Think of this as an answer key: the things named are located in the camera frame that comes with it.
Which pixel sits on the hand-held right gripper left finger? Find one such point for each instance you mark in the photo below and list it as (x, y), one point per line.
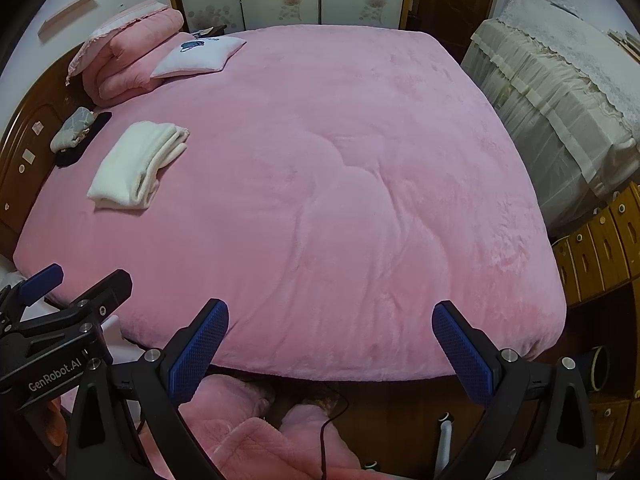
(197, 352)

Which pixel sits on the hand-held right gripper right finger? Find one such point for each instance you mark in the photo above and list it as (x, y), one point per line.
(462, 360)

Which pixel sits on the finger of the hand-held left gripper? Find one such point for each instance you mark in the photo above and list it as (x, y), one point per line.
(107, 292)
(44, 280)

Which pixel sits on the white fuzzy garment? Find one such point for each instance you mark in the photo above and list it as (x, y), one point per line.
(135, 165)

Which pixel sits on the white bed sheet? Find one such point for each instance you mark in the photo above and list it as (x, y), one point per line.
(10, 275)

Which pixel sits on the white metal tube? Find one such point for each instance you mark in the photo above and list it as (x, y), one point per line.
(444, 435)

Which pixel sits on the black flat item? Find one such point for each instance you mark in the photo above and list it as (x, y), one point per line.
(70, 158)

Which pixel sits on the dark round container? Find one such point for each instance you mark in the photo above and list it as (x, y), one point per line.
(592, 367)

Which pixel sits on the brown wooden headboard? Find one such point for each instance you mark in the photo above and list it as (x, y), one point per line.
(25, 135)

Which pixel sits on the grey patterned cloth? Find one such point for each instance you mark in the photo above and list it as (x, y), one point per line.
(75, 127)

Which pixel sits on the small wooden cabinet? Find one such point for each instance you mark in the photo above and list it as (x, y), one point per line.
(612, 435)

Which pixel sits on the yellow wooden drawer chest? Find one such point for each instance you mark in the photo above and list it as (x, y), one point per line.
(600, 255)

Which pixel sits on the pink plush bed blanket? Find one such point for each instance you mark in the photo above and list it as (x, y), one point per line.
(325, 185)

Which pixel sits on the folded pink quilt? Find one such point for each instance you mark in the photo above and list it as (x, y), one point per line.
(130, 60)

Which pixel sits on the white pillow with blue print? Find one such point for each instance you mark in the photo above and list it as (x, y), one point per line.
(200, 57)

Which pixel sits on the dark bedside items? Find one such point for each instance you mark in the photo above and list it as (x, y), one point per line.
(210, 31)

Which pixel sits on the cream lace-covered furniture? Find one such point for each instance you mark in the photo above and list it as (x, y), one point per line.
(550, 90)

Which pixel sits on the brown wooden door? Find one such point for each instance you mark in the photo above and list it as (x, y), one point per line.
(450, 0)

